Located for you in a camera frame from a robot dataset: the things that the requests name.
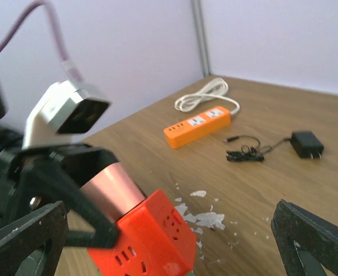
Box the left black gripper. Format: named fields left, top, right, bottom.
left=0, top=94, right=119, bottom=248

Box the black power adapter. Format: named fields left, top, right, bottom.
left=290, top=131, right=324, bottom=159

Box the orange power strip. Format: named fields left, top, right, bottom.
left=164, top=106, right=231, bottom=149

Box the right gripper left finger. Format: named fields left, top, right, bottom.
left=0, top=201, right=69, bottom=275

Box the black adapter cable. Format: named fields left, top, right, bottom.
left=223, top=134, right=293, bottom=163

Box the white cord of orange strip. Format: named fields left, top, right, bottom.
left=173, top=76, right=241, bottom=116

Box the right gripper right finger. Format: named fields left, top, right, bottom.
left=271, top=200, right=338, bottom=275

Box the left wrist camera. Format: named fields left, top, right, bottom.
left=22, top=80, right=111, bottom=150

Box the red cube socket adapter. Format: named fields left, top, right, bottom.
left=88, top=190, right=197, bottom=276

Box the left aluminium frame post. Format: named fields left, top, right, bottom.
left=191, top=0, right=211, bottom=77

